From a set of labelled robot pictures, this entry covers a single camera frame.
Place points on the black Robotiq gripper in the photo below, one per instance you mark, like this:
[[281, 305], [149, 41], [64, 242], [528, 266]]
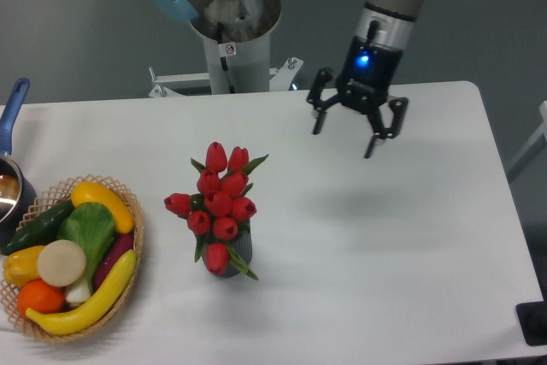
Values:
[[367, 78]]

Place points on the red tulip bouquet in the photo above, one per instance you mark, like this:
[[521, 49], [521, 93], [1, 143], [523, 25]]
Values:
[[221, 206]]

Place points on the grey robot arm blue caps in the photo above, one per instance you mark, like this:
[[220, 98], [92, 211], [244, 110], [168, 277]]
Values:
[[388, 23]]

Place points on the dark grey ribbed vase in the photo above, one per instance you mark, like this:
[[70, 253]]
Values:
[[227, 258]]

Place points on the black device at table edge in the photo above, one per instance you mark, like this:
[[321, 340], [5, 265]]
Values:
[[532, 319]]

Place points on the purple sweet potato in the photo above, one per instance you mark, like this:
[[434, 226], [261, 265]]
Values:
[[121, 245]]

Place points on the yellow squash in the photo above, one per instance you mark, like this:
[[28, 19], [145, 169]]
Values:
[[93, 192]]

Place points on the green bok choy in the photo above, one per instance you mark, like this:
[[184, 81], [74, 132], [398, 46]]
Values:
[[92, 227]]

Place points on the woven wicker basket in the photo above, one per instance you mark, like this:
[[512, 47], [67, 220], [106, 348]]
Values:
[[60, 194]]

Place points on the yellow banana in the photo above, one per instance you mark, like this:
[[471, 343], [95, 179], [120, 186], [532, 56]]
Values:
[[96, 307]]

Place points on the beige round disc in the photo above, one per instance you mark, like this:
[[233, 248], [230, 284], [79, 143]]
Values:
[[61, 263]]

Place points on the green cucumber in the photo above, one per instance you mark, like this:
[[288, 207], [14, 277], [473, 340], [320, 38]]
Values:
[[41, 230]]

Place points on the yellow bell pepper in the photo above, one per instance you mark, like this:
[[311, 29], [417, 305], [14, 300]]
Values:
[[21, 267]]

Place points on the orange fruit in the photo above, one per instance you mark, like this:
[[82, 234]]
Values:
[[40, 296]]

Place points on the white metal base frame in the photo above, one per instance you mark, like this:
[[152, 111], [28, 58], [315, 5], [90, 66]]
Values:
[[284, 78]]

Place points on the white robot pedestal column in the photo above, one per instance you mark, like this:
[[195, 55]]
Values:
[[236, 41]]

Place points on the white frame at right edge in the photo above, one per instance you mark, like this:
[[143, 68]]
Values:
[[529, 150]]

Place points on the blue handled saucepan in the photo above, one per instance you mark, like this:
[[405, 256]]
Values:
[[17, 193]]

